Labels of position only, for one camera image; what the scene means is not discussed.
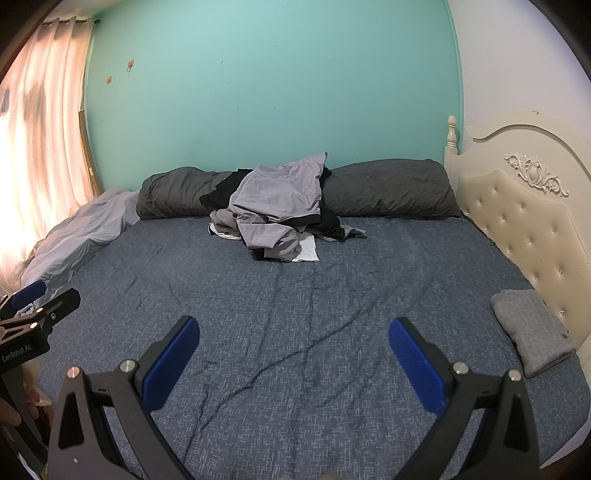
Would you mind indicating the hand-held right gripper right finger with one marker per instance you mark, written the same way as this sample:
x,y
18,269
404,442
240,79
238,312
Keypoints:
x,y
415,364

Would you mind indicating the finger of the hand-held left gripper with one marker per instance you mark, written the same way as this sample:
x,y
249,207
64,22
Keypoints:
x,y
60,305
27,292

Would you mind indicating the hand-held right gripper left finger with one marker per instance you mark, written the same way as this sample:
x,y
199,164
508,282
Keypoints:
x,y
171,364

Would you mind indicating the light grey jacket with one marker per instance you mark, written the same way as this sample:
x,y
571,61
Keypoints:
x,y
277,194

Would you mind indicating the pile of dark clothes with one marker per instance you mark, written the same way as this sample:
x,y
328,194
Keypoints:
x,y
332,221

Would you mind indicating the person's left hand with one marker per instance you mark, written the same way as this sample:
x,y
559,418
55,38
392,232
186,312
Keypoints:
x,y
9,413

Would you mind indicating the pale grey blanket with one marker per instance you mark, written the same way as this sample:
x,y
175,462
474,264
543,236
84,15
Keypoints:
x,y
78,230

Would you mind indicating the folded grey cloth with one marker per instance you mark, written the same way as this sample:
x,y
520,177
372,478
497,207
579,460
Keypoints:
x,y
531,327

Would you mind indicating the white garment navy trim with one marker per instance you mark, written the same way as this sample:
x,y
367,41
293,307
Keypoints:
x,y
224,234

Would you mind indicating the grey sweatshirt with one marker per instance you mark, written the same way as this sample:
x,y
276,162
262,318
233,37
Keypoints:
x,y
221,219

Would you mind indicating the pink curtain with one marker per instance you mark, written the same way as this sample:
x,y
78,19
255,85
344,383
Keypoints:
x,y
41,138

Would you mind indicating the white shirt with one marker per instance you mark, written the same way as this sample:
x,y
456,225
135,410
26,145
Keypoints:
x,y
307,249

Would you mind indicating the dark grey rolled duvet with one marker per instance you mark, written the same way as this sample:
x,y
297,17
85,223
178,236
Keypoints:
x,y
392,189

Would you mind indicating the cream tufted headboard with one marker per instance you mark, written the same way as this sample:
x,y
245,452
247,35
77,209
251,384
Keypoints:
x,y
521,212

